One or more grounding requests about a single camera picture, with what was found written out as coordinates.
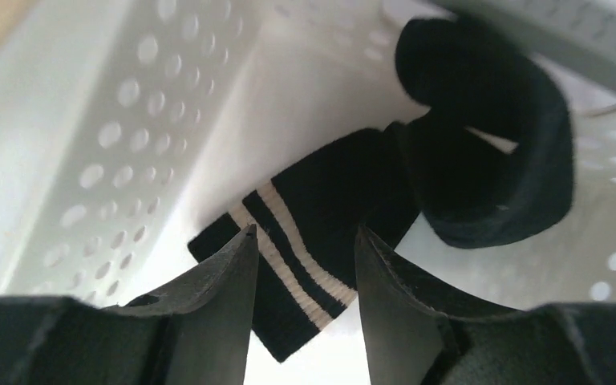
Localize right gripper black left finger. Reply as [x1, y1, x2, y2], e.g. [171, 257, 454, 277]
[0, 226, 258, 384]

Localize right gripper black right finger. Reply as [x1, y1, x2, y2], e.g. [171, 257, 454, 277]
[355, 227, 616, 384]

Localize black sock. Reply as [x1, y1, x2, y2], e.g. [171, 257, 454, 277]
[188, 17, 574, 362]

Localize white plastic basket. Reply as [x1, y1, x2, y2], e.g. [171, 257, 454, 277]
[0, 1, 616, 384]

